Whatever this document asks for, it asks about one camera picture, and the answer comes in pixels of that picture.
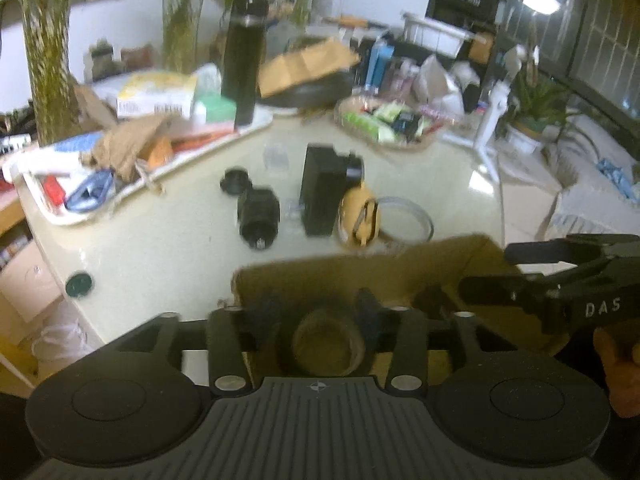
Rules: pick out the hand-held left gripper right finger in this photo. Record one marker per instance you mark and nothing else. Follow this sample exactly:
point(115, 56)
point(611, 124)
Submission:
point(367, 306)

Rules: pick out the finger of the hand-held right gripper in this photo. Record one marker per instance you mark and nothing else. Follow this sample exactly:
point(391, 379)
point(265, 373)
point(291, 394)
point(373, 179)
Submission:
point(545, 251)
point(505, 291)

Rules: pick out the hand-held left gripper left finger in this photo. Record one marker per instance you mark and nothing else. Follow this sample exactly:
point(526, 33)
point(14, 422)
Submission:
point(265, 306)

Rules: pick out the cardboard box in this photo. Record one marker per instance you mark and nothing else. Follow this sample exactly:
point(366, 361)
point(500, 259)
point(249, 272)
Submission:
point(350, 275)

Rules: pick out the brown tape roll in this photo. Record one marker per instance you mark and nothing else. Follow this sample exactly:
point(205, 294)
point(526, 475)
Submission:
point(286, 346)

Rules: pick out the yellow and black box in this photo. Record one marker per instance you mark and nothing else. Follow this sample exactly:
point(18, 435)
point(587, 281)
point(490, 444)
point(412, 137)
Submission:
point(350, 215)

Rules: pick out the person's right hand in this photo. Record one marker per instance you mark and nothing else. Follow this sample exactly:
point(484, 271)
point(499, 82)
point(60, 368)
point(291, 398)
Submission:
point(622, 375)

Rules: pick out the grey sofa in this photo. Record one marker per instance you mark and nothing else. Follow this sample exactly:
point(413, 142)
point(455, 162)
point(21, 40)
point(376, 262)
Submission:
point(595, 210)

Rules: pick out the black cylindrical device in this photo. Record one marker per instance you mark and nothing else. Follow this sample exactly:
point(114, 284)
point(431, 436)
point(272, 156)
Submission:
point(257, 212)

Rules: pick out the blue cloth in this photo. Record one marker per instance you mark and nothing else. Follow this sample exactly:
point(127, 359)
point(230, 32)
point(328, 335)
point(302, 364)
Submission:
point(617, 177)

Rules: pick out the black rectangular box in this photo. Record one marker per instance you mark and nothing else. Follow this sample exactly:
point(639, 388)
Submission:
point(322, 190)

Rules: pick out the small black cap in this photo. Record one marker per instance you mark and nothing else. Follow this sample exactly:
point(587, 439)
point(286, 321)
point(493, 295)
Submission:
point(234, 182)

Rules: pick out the potted green plant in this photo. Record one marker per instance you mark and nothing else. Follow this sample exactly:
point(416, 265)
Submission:
point(537, 105)

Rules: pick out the clear plastic piece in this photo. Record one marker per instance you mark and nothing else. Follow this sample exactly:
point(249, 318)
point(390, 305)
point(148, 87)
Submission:
point(276, 157)

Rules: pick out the red flat packet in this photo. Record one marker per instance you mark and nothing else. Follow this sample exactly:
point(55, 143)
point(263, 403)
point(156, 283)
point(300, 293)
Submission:
point(200, 139)

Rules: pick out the round snack basket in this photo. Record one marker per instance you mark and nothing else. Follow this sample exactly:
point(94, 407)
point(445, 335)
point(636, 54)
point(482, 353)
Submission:
point(345, 127)

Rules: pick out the green wipe packet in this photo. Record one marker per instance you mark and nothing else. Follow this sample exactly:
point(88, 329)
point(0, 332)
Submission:
point(367, 125)

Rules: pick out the black snack packet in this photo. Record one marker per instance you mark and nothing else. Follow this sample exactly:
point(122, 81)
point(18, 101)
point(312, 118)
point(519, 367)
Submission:
point(407, 126)

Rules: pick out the orange packet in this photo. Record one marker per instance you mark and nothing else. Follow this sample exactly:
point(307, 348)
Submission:
point(161, 152)

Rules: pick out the dark round lid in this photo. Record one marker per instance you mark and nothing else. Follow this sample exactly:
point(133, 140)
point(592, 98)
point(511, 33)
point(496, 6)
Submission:
point(79, 285)

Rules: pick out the white plastic bag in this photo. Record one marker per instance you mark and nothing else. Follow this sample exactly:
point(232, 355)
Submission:
point(435, 82)

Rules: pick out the green tissue pack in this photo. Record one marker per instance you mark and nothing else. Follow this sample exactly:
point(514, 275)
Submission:
point(215, 109)

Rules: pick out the clear plastic bag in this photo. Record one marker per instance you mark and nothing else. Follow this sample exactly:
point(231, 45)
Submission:
point(60, 340)

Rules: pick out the blue clip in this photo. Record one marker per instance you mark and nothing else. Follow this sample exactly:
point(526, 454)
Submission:
point(90, 190)

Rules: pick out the crumpled brown paper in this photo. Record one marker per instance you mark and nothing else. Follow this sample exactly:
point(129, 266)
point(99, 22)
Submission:
point(125, 142)

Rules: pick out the black zip case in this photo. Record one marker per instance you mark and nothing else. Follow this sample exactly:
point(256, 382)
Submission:
point(310, 94)

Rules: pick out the yellow and white box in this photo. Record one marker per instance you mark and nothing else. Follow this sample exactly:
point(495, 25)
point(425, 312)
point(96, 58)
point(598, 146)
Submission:
point(155, 92)

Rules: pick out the blue carton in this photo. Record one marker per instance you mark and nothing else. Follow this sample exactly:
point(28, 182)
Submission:
point(381, 65)

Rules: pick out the white plastic basket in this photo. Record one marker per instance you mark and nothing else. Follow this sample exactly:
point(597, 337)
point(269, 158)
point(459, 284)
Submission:
point(435, 35)

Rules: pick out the brown paper envelope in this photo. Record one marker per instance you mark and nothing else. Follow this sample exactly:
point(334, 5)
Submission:
point(305, 65)

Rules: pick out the black thermos bottle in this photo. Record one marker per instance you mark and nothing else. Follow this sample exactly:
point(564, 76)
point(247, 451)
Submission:
point(244, 60)

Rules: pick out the white tray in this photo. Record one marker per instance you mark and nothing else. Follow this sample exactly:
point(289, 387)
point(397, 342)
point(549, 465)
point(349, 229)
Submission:
point(35, 195)

